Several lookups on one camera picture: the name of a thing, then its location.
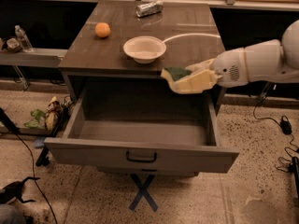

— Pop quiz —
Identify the clear plastic water bottle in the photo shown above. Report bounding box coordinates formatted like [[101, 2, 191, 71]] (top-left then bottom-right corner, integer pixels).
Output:
[[15, 25, 34, 52]]

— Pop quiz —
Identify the grey side shelf rail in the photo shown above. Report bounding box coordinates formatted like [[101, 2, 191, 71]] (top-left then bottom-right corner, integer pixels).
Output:
[[0, 49, 67, 68]]

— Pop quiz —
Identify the green and yellow sponge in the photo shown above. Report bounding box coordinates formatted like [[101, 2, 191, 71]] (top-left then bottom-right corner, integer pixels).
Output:
[[161, 67, 192, 84]]

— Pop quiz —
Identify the orange fruit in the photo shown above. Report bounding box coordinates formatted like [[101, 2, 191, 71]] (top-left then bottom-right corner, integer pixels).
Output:
[[95, 22, 110, 38]]

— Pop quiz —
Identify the green leafy toy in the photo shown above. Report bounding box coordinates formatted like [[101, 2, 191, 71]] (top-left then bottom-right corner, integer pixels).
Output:
[[24, 109, 46, 129]]

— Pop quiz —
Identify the blue tape cross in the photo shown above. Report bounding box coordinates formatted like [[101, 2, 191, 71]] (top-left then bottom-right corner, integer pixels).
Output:
[[129, 174, 158, 212]]

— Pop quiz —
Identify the black power adapter with cable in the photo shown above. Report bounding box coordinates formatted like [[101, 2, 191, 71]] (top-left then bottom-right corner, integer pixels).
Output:
[[252, 82, 299, 174]]

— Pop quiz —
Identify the grey wooden drawer cabinet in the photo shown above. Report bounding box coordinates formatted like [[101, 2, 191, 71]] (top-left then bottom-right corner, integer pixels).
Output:
[[46, 1, 238, 175]]

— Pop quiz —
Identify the black drawer handle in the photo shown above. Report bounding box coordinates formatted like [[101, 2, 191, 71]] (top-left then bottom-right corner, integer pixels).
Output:
[[126, 151, 157, 163]]

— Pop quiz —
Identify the black tripod leg with cable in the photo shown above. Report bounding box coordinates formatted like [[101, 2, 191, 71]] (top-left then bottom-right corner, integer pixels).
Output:
[[0, 106, 60, 224]]

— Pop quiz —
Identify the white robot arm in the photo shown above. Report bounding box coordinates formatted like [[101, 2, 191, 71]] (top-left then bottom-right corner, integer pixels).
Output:
[[161, 21, 299, 94]]

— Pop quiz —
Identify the crushed silver can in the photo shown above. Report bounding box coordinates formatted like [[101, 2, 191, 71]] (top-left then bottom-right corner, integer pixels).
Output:
[[135, 0, 164, 18]]

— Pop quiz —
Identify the open grey top drawer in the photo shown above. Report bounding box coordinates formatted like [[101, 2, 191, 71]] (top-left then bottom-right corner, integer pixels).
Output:
[[45, 79, 238, 175]]

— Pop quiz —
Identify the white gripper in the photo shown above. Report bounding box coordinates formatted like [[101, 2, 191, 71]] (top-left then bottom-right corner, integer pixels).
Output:
[[169, 48, 249, 94]]

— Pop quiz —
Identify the white paper bowl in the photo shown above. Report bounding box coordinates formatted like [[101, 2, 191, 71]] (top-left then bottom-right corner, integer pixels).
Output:
[[123, 35, 166, 63]]

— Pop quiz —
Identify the small bowl on shelf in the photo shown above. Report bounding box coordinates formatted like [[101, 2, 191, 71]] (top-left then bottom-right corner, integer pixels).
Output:
[[1, 37, 21, 53]]

